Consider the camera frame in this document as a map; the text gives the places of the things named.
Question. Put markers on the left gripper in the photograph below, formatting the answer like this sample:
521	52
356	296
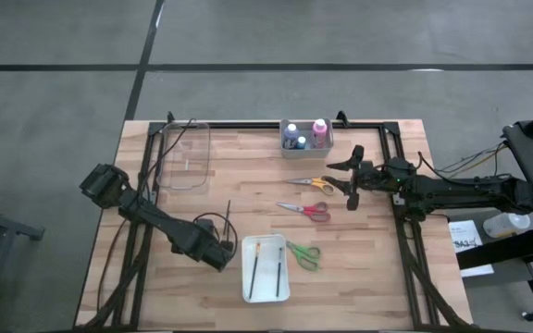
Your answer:
220	259

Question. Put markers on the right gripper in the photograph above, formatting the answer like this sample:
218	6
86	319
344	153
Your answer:
370	178

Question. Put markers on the black paintbrush orange ferrule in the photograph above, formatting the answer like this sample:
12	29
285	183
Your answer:
254	270

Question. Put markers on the white plastic bin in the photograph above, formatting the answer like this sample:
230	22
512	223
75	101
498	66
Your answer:
266	287

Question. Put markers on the pink paint bottle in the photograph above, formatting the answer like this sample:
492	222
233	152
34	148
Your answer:
319	131

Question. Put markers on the large blue paint bottle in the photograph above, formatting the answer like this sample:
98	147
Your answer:
290	134

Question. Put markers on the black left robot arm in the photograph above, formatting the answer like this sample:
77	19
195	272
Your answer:
155	217

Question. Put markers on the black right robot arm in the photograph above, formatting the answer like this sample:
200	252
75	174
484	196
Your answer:
456	192

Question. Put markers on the small blue paint bottle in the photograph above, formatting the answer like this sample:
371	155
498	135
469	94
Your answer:
301	141

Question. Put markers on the grey plastic bin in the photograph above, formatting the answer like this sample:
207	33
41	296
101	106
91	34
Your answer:
306	152

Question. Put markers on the clear plastic container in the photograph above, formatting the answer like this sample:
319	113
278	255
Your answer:
185	176

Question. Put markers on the white paper manual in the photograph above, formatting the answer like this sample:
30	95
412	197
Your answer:
467	240

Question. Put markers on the white plastic jug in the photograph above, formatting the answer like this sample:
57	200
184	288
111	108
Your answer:
507	224

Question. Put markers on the black metal rig frame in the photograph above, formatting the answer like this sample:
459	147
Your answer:
248	125

